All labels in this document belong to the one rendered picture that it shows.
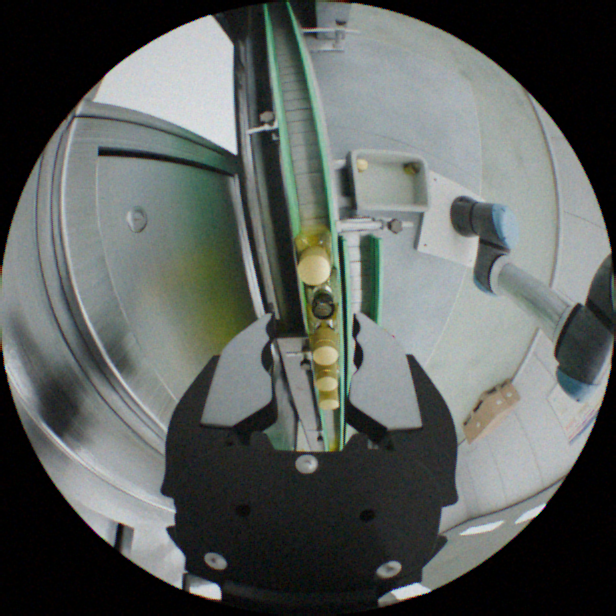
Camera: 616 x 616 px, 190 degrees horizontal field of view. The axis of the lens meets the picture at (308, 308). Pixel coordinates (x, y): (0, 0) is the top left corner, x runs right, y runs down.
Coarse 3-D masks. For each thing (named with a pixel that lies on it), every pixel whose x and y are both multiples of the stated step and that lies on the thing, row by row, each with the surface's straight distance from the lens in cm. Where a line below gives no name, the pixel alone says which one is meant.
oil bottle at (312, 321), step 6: (306, 306) 34; (336, 306) 33; (306, 312) 33; (336, 312) 32; (312, 318) 32; (330, 318) 32; (336, 318) 32; (312, 324) 32; (336, 324) 32; (312, 330) 33; (336, 330) 33
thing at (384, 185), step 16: (352, 160) 55; (368, 160) 63; (384, 160) 64; (400, 160) 64; (416, 160) 64; (368, 176) 62; (384, 176) 64; (400, 176) 66; (416, 176) 66; (368, 192) 61; (384, 192) 63; (400, 192) 65; (416, 192) 66; (368, 208) 54; (384, 208) 55; (400, 208) 57; (416, 208) 59
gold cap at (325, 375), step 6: (318, 366) 32; (324, 366) 31; (330, 366) 31; (336, 366) 33; (318, 372) 31; (324, 372) 30; (330, 372) 30; (336, 372) 32; (318, 378) 30; (324, 378) 30; (330, 378) 30; (336, 378) 31; (318, 384) 31; (324, 384) 31; (330, 384) 31; (336, 384) 31; (324, 390) 32
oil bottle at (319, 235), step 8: (320, 224) 47; (304, 232) 33; (312, 232) 31; (320, 232) 30; (328, 232) 30; (296, 240) 29; (304, 240) 28; (312, 240) 28; (320, 240) 27; (328, 240) 28; (296, 248) 28; (304, 248) 28; (328, 248) 28; (296, 256) 29; (328, 256) 28
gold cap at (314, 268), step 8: (312, 248) 24; (320, 248) 24; (304, 256) 21; (312, 256) 20; (320, 256) 20; (304, 264) 21; (312, 264) 21; (320, 264) 21; (328, 264) 21; (304, 272) 21; (312, 272) 21; (320, 272) 21; (328, 272) 21; (304, 280) 21; (312, 280) 21; (320, 280) 21
